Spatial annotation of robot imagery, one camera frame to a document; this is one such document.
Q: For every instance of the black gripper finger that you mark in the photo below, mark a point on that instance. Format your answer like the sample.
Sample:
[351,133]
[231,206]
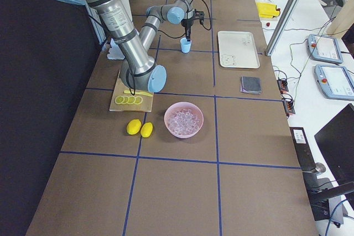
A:
[189,34]
[186,34]

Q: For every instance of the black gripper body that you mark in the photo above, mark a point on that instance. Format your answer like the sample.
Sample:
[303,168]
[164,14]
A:
[187,24]

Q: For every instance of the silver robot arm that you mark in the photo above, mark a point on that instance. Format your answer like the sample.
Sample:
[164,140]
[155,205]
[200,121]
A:
[139,71]

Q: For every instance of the light blue plastic cup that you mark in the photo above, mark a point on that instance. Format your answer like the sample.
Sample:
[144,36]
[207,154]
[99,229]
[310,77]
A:
[185,45]

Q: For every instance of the pink bowl of ice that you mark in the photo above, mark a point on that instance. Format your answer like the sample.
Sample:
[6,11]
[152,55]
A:
[183,119]

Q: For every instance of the cream bear serving tray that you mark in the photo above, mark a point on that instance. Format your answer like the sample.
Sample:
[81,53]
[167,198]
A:
[237,50]

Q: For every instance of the folded grey cloth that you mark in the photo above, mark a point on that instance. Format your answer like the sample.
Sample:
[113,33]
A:
[251,85]

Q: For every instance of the wooden cutting board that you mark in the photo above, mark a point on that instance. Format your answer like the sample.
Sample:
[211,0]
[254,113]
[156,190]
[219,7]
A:
[128,105]

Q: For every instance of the yellow cloth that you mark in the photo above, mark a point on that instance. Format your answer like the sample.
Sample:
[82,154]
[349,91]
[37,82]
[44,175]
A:
[267,10]

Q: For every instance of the yellow plastic knife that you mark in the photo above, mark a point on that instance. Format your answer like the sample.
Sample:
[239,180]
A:
[141,93]

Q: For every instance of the lower yellow lemon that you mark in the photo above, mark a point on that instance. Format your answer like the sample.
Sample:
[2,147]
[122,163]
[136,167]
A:
[146,130]

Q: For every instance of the yellow lemon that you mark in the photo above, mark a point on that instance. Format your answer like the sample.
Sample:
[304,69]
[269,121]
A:
[134,126]
[146,130]

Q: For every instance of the upper yellow lemon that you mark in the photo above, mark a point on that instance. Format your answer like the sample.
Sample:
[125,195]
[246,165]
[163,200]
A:
[134,126]

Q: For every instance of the far teach pendant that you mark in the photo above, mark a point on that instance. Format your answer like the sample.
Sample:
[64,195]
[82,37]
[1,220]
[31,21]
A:
[324,49]

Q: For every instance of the teach pendant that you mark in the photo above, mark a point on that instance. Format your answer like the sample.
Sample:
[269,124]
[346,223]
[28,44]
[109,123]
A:
[335,82]
[324,49]

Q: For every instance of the near teach pendant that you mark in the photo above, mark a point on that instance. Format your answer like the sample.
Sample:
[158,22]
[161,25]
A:
[335,82]

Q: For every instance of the black monitor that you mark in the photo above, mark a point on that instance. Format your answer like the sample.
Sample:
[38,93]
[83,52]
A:
[335,141]

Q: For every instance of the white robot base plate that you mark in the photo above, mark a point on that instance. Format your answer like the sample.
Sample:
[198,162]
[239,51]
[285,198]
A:
[114,52]

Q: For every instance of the aluminium frame post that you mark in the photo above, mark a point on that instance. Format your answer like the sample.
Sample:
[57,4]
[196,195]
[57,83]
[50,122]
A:
[280,28]

